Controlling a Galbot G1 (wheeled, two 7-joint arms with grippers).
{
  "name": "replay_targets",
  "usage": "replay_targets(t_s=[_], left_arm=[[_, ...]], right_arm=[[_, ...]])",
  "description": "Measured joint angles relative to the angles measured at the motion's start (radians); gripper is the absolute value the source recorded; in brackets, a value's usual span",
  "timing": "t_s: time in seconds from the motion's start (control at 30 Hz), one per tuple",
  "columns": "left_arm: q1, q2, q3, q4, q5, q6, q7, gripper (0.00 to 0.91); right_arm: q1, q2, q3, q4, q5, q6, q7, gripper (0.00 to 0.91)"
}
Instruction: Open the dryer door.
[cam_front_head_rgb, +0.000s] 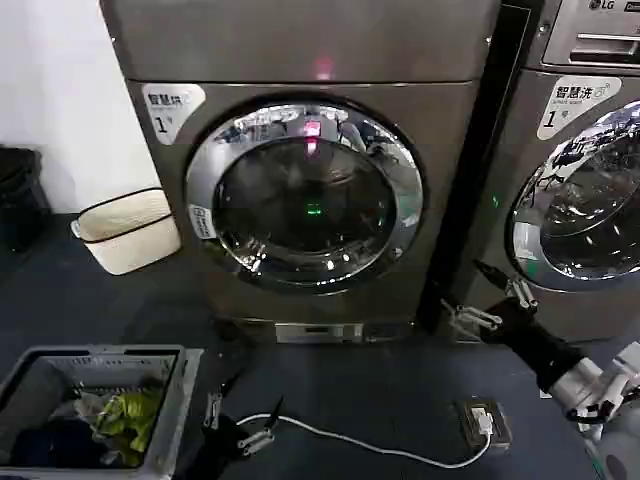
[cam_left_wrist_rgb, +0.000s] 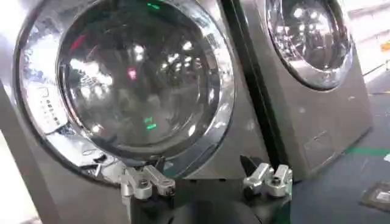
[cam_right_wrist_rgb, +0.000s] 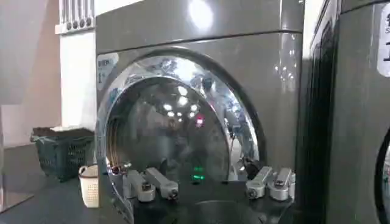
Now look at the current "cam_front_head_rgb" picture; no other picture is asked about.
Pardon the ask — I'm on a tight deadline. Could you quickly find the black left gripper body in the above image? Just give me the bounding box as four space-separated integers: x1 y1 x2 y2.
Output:
191 412 247 480

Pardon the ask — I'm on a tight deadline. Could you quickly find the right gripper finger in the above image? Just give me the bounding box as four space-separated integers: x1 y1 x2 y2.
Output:
472 258 540 308
440 298 503 333

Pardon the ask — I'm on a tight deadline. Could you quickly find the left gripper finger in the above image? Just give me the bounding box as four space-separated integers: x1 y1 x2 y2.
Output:
236 395 285 450
205 367 248 429

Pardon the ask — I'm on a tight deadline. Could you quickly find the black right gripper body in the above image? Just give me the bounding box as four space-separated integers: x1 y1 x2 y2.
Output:
480 297 587 392

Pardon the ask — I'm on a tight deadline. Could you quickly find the grey plastic laundry basket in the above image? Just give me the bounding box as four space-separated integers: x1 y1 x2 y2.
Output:
0 343 205 480

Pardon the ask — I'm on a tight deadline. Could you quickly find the yellow-green garment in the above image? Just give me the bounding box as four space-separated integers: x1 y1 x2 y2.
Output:
93 391 162 469

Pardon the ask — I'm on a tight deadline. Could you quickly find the white plug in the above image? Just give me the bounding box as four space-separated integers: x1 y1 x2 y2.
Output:
468 406 495 435

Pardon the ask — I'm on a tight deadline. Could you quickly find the metal floor socket box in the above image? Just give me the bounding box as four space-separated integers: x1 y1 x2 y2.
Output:
455 396 514 450

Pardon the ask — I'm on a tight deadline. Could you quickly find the round chrome glass dryer door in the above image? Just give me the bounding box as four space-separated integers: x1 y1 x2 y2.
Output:
503 98 640 294

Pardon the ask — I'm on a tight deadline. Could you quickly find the grey dryer with chrome door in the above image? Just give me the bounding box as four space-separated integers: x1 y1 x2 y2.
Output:
499 68 640 347

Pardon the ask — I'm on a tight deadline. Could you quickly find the grey garment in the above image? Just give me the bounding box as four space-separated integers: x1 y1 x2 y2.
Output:
73 388 110 417

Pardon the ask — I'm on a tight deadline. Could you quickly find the dark blue garment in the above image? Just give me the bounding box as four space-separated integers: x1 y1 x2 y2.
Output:
8 415 127 470

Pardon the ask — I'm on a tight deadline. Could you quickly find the cream bag with black trim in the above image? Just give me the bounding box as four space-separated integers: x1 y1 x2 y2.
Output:
70 186 183 277

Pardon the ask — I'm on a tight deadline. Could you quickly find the black waste bin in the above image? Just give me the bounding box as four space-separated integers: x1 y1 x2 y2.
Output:
0 143 52 255

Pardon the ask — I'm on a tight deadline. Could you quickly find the grey dryer with round door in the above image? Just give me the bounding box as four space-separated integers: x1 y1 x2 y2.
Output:
98 0 502 347

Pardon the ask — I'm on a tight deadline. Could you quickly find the white power cable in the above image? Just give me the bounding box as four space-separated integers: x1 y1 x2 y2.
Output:
233 411 495 467

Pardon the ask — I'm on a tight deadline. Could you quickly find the grey stacked dryer with handle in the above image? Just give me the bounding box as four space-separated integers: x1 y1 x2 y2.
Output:
521 0 640 72

